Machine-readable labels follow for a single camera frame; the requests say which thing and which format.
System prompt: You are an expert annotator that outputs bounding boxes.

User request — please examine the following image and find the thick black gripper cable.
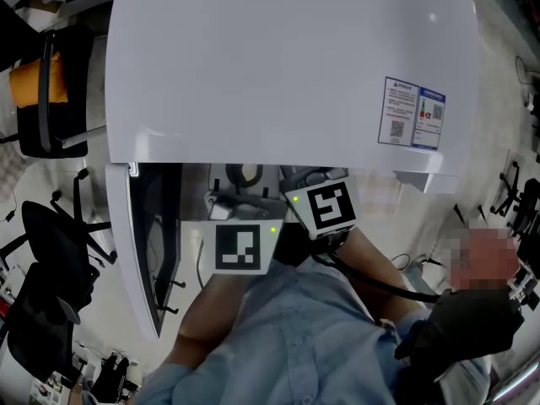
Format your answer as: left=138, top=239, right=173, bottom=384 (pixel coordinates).
left=310, top=251, right=443, bottom=305

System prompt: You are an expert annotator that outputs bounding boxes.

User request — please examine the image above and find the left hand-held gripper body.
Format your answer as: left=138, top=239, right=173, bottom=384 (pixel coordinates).
left=201, top=163, right=289, bottom=277

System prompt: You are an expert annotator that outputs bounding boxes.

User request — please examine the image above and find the black wrist strap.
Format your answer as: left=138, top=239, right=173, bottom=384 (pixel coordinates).
left=310, top=229, right=352, bottom=256

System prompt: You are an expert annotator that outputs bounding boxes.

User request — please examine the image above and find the white microwave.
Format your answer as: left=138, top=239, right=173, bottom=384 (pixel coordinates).
left=104, top=0, right=484, bottom=341

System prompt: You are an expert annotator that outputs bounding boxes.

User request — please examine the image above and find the silver metal pole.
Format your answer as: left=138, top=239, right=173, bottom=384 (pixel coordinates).
left=484, top=359, right=540, bottom=405

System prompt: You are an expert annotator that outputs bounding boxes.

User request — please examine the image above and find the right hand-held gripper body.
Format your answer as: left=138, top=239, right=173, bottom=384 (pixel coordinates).
left=280, top=165, right=359, bottom=241

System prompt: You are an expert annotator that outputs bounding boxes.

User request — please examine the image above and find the thin black cable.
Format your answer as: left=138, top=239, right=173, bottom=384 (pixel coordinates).
left=389, top=252, right=442, bottom=270

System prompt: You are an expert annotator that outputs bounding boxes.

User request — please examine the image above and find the person's right forearm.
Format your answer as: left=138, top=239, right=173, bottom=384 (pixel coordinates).
left=314, top=225, right=429, bottom=324

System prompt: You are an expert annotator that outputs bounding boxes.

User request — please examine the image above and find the black office chair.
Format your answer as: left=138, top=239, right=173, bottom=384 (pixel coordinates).
left=0, top=25, right=106, bottom=160
left=6, top=262, right=101, bottom=390
left=0, top=169, right=119, bottom=269
left=490, top=160, right=540, bottom=245

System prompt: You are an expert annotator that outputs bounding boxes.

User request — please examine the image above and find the person's face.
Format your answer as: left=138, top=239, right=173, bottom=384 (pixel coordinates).
left=448, top=227, right=521, bottom=291

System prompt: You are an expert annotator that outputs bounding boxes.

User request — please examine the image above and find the person's light blue shirt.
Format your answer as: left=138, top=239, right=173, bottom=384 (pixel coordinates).
left=138, top=256, right=493, bottom=405

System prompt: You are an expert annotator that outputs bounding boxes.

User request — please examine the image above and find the orange seat cushion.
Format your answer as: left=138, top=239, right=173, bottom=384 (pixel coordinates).
left=8, top=51, right=69, bottom=109

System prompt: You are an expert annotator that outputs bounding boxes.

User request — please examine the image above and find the person's left forearm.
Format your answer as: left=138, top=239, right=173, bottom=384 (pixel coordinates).
left=162, top=263, right=255, bottom=371

